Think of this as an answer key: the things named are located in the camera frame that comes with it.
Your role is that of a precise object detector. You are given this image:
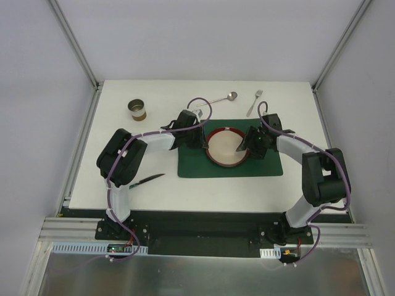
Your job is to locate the red rimmed beige plate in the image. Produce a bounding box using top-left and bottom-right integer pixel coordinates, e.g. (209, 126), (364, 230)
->
(206, 127), (249, 168)

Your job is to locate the dark green placemat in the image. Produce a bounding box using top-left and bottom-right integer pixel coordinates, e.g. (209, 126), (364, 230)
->
(178, 118), (283, 178)

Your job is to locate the black knife green handle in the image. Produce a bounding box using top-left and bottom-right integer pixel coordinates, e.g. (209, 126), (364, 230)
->
(129, 173), (165, 189)

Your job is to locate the steel cup brown base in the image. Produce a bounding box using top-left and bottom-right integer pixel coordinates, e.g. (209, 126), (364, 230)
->
(127, 99), (147, 121)

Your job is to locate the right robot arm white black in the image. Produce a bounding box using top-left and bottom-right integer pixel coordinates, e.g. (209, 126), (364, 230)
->
(236, 114), (351, 244)

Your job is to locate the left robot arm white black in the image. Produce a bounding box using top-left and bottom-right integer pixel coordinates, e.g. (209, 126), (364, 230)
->
(96, 109), (209, 240)

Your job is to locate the silver spoon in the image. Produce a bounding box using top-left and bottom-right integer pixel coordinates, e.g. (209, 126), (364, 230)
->
(209, 91), (238, 104)

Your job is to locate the silver fork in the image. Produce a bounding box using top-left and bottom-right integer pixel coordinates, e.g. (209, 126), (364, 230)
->
(246, 89), (263, 117)

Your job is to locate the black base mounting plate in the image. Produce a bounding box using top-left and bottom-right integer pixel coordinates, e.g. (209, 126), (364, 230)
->
(95, 211), (314, 258)

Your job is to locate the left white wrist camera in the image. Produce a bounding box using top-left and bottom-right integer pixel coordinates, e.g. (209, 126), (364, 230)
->
(190, 109), (203, 121)

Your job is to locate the right white cable duct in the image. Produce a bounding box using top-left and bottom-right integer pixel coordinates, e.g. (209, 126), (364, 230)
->
(259, 247), (281, 260)

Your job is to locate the white cable duct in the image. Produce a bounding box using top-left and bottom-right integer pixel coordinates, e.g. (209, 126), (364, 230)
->
(52, 242), (148, 256)
(259, 247), (281, 260)

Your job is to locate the left aluminium frame post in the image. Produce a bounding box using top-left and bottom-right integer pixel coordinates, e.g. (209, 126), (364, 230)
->
(48, 0), (104, 92)

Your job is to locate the aluminium frame post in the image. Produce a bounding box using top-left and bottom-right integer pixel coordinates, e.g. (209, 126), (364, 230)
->
(48, 0), (104, 92)
(311, 0), (373, 92)

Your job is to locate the front aluminium rail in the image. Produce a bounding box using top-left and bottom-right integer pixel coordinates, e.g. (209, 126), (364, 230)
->
(38, 217), (373, 249)

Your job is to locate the right aluminium frame post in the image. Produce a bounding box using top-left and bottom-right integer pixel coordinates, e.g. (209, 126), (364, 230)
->
(311, 0), (373, 92)

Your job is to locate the left white cable duct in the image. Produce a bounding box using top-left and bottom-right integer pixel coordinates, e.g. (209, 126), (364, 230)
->
(52, 242), (148, 256)

